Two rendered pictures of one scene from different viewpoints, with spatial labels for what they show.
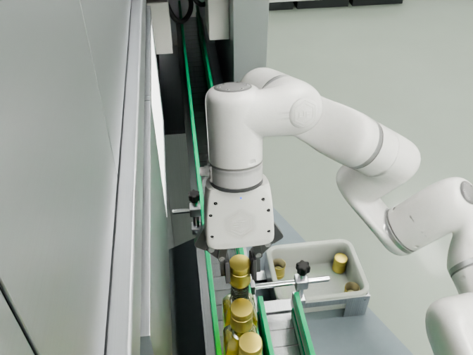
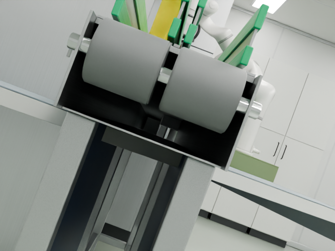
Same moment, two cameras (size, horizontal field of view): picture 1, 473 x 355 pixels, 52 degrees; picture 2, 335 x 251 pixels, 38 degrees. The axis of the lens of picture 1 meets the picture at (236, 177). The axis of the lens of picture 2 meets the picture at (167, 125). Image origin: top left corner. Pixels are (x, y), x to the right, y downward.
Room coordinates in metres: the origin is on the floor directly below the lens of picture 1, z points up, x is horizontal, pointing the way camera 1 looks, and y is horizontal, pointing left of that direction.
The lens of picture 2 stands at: (-1.73, -0.36, 0.77)
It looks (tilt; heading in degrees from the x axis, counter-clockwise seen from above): 1 degrees up; 7
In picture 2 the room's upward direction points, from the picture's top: 21 degrees clockwise
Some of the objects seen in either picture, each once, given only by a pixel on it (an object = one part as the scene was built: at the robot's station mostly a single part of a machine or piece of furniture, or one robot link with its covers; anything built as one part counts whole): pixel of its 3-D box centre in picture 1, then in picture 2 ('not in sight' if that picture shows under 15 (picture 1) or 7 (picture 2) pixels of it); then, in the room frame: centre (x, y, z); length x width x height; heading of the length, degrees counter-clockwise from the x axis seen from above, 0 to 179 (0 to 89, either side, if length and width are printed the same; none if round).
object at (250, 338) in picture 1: (250, 349); not in sight; (0.37, -0.02, 1.14); 0.04 x 0.04 x 0.04
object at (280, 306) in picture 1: (278, 313); (171, 121); (0.62, -0.09, 0.85); 0.09 x 0.04 x 0.07; 97
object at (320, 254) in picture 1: (314, 279); not in sight; (0.75, -0.19, 0.80); 0.22 x 0.17 x 0.09; 97
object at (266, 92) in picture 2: not in sight; (256, 98); (0.33, -0.43, 1.06); 0.13 x 0.10 x 0.16; 102
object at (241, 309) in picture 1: (241, 315); not in sight; (0.42, -0.01, 1.14); 0.04 x 0.04 x 0.04
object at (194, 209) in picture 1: (186, 213); not in sight; (0.83, 0.12, 0.94); 0.07 x 0.04 x 0.13; 97
